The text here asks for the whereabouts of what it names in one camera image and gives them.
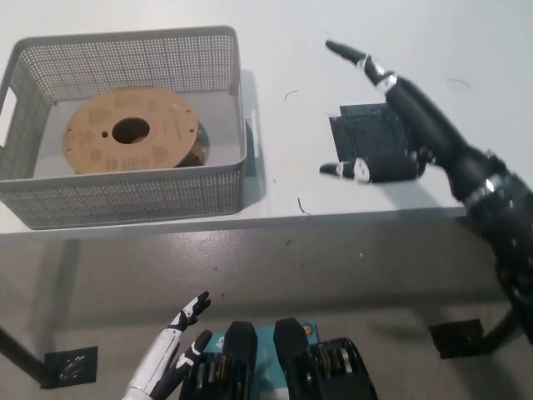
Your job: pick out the white and black left hand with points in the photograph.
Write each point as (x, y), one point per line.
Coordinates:
(156, 362)

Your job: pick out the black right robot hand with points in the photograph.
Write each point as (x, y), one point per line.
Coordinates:
(487, 187)

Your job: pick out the brown cardboard filament spool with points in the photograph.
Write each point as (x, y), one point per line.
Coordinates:
(96, 141)

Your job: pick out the thin black filament scrap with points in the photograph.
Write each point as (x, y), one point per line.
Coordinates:
(460, 82)
(300, 206)
(289, 94)

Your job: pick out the small filament scrap on floor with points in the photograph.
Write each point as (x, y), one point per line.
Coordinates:
(288, 241)

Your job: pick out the black tape patch on table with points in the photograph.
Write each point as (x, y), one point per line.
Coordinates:
(366, 129)

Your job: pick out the black table leg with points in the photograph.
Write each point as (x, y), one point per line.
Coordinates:
(501, 331)
(18, 350)

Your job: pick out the grey perforated plastic basket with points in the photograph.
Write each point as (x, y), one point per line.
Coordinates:
(125, 200)

